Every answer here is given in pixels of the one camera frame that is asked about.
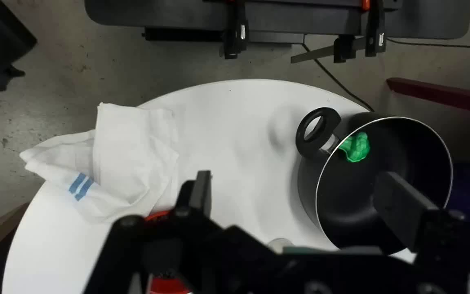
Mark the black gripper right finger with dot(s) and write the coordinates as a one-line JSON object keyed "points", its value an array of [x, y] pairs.
{"points": [[406, 209]]}

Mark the white cloth blue stripes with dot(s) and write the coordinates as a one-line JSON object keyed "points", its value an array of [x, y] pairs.
{"points": [[121, 157]]}

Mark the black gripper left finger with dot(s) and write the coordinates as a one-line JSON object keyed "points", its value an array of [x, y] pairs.
{"points": [[201, 189]]}

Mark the black robot mounting stand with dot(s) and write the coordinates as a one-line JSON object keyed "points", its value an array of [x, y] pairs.
{"points": [[163, 13]]}

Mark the black clamp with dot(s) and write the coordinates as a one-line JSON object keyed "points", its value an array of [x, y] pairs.
{"points": [[375, 29], [235, 33]]}

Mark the black cooking pot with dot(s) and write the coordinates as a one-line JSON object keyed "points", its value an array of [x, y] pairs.
{"points": [[354, 189]]}

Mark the green toy vegetable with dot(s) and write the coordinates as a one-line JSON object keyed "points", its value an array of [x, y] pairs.
{"points": [[354, 147]]}

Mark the red bowl of beans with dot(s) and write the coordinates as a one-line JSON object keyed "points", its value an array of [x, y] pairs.
{"points": [[163, 284]]}

